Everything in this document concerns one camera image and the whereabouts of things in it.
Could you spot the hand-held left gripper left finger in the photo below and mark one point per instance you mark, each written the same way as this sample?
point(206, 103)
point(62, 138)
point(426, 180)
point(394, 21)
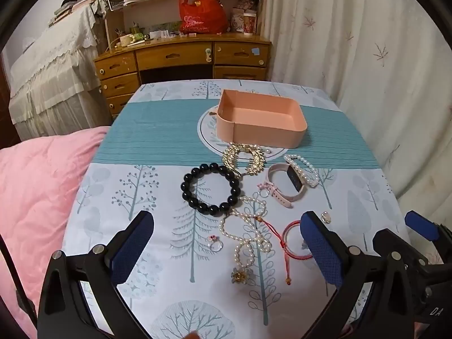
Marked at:
point(136, 243)

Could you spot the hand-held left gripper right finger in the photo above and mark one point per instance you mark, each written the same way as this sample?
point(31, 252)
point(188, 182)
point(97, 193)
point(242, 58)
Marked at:
point(319, 247)

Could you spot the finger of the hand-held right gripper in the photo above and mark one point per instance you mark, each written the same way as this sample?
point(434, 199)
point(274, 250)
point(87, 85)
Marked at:
point(385, 240)
point(420, 224)

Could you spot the pink smartwatch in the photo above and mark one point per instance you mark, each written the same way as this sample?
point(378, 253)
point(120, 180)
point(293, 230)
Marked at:
point(295, 182)

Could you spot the pink plastic box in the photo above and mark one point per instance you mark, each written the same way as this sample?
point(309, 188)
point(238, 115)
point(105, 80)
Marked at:
point(261, 132)

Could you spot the pink quilt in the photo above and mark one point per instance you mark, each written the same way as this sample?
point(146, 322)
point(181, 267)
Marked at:
point(35, 190)

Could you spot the wooden desk with hutch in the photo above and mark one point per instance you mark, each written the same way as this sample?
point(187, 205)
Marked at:
point(169, 58)

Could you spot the white lace cover cloth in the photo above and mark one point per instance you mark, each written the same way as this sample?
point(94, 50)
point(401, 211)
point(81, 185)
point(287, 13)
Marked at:
point(53, 70)

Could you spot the white patterned curtain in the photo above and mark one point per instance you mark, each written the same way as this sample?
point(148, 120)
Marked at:
point(353, 42)

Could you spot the beige round container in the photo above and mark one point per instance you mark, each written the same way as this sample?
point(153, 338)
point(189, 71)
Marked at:
point(125, 40)

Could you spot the red and white cup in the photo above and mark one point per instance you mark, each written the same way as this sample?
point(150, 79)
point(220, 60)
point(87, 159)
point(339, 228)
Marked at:
point(249, 24)

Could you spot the red plastic bag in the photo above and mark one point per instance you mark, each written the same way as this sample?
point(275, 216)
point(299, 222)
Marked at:
point(201, 14)

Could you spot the stack of books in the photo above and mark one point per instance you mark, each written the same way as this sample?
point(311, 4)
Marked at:
point(76, 5)

